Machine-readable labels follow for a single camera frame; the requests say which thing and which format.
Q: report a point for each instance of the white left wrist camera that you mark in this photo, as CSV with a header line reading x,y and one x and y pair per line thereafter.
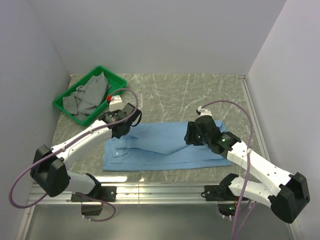
x,y
114,103

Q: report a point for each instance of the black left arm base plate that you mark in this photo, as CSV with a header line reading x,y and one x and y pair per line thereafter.
x,y
107,193

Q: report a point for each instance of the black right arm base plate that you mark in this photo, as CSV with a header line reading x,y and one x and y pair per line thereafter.
x,y
217,193

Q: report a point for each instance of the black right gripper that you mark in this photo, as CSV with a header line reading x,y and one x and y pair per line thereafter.
x,y
190,137

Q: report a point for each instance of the light blue long sleeve shirt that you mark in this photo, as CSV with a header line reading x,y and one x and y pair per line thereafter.
x,y
157,147

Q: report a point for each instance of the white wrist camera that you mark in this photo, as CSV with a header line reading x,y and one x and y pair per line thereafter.
x,y
203,112
114,103

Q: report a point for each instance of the grey long sleeve shirt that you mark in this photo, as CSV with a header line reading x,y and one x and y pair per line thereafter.
x,y
86,98

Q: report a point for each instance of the aluminium side rail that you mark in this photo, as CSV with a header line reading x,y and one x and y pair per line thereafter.
x,y
257,128

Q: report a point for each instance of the green plastic bin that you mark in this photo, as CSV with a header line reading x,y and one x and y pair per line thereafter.
x,y
116,82

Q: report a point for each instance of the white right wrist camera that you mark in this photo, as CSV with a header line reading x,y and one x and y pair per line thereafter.
x,y
203,112

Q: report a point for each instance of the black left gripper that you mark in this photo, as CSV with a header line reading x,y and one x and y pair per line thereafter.
x,y
116,112

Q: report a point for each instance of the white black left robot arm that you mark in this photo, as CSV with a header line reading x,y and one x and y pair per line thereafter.
x,y
52,172

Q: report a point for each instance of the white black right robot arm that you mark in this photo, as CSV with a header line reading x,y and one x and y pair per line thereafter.
x,y
286,194

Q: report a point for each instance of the aluminium front mounting rail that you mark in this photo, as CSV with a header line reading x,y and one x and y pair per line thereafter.
x,y
157,193

